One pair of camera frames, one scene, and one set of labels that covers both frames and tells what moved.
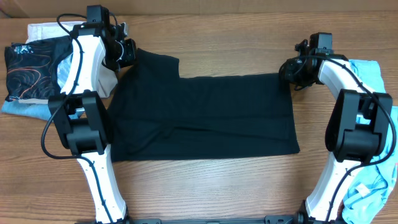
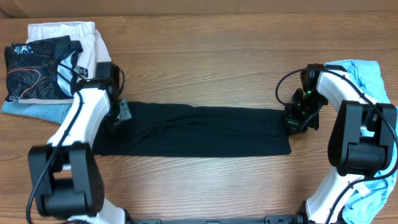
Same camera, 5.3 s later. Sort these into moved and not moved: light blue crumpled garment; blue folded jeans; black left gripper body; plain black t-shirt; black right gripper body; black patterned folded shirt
Moved: plain black t-shirt; black left gripper body; black right gripper body
Not moved: black patterned folded shirt; light blue crumpled garment; blue folded jeans
